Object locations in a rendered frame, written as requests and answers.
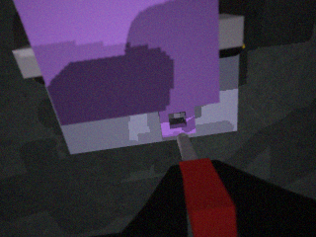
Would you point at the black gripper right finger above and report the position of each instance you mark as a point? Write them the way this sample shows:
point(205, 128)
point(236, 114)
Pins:
point(266, 210)

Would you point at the red-headed pin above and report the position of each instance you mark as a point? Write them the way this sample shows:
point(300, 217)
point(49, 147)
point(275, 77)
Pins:
point(210, 208)

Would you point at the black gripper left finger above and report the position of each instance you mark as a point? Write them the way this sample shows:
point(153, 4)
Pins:
point(165, 212)

